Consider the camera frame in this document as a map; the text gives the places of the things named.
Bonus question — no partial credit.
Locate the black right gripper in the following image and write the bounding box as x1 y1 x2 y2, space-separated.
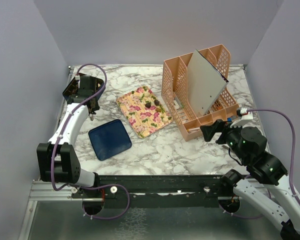
200 117 249 163

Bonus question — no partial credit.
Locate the white oval chocolate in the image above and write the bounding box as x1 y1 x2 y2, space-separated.
162 117 169 123

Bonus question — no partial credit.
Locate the dark heart chocolate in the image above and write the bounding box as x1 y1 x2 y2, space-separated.
144 102 151 109

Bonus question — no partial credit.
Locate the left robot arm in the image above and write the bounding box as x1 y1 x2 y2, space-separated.
36 85 105 198

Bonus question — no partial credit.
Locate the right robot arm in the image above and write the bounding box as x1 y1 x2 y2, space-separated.
200 119 300 240

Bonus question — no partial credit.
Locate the blue chocolate box with insert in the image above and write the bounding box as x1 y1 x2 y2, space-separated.
62 73 104 104

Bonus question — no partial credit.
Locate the dark oval chocolate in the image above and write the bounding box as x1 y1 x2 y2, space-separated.
154 99 160 106

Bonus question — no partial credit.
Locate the glue stick with yellow cap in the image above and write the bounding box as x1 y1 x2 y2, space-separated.
187 127 200 132

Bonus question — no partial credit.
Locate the grey board in organizer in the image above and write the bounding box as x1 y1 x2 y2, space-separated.
187 50 228 117

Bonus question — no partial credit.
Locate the peach plastic desk organizer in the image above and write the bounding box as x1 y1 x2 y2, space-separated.
161 44 239 141

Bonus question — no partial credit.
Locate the blue box lid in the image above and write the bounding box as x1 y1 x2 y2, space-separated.
88 119 132 161

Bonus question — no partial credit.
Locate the floral serving tray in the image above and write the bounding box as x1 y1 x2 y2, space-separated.
116 85 173 139

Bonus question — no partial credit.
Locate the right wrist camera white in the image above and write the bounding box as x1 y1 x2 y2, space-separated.
230 108 254 128

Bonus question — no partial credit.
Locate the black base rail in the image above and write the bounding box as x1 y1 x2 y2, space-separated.
71 175 234 209

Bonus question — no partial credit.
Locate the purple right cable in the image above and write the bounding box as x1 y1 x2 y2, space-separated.
222 108 300 220

